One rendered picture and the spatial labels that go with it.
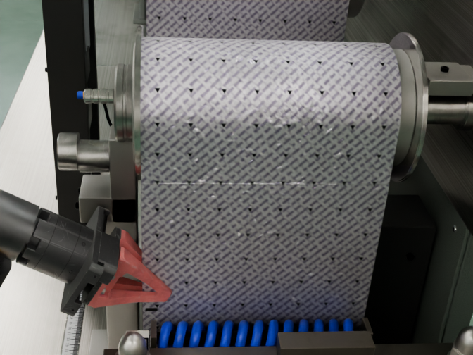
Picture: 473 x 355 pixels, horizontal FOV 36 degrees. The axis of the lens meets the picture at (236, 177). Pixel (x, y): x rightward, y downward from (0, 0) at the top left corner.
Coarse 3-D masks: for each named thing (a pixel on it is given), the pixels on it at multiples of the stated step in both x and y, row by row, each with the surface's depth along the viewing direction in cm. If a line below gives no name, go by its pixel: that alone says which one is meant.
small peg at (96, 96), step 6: (84, 90) 67; (90, 90) 67; (96, 90) 67; (102, 90) 67; (108, 90) 67; (84, 96) 67; (90, 96) 67; (96, 96) 67; (102, 96) 67; (108, 96) 67; (90, 102) 67; (96, 102) 67; (102, 102) 67; (108, 102) 67
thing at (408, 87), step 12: (408, 60) 68; (132, 72) 65; (408, 72) 67; (132, 84) 64; (408, 84) 67; (132, 96) 64; (408, 96) 67; (132, 108) 64; (408, 108) 67; (132, 120) 64; (408, 120) 67; (132, 132) 65; (408, 132) 67; (396, 144) 68; (408, 144) 68; (396, 156) 69
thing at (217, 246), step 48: (144, 192) 67; (192, 192) 68; (240, 192) 68; (288, 192) 69; (336, 192) 69; (384, 192) 70; (144, 240) 70; (192, 240) 71; (240, 240) 71; (288, 240) 72; (336, 240) 72; (144, 288) 73; (192, 288) 74; (240, 288) 74; (288, 288) 75; (336, 288) 75
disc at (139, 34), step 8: (136, 40) 65; (136, 48) 64; (136, 56) 63; (136, 64) 63; (136, 72) 63; (136, 80) 62; (136, 88) 62; (136, 96) 62; (136, 104) 62; (136, 112) 63; (136, 120) 63; (136, 128) 63; (136, 136) 63; (136, 144) 64; (136, 152) 64; (136, 160) 65; (136, 168) 66; (136, 176) 68
